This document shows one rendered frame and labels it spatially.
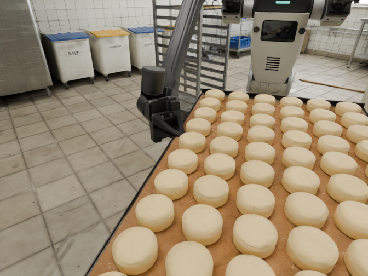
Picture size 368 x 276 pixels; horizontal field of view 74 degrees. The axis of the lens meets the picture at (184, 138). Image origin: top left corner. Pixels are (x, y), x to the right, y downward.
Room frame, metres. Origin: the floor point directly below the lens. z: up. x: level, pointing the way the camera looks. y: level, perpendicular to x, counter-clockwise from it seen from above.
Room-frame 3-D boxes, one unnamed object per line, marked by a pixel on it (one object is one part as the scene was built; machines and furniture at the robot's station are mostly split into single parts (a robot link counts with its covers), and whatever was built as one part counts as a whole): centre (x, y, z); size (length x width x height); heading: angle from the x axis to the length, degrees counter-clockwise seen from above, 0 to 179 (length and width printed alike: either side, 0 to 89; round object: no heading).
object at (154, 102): (0.53, 0.06, 1.00); 0.07 x 0.07 x 0.10; 28
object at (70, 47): (3.93, 1.79, 0.38); 0.64 x 0.54 x 0.77; 40
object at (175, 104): (0.47, 0.03, 1.01); 0.09 x 0.07 x 0.07; 28
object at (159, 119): (0.47, 0.03, 0.99); 0.09 x 0.07 x 0.07; 28
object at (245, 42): (6.13, -1.31, 0.29); 0.56 x 0.38 x 0.20; 135
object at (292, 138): (0.39, -0.21, 1.01); 0.05 x 0.05 x 0.02
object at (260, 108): (0.52, -0.18, 1.01); 0.05 x 0.05 x 0.02
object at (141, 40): (4.71, 0.75, 0.38); 0.64 x 0.54 x 0.77; 36
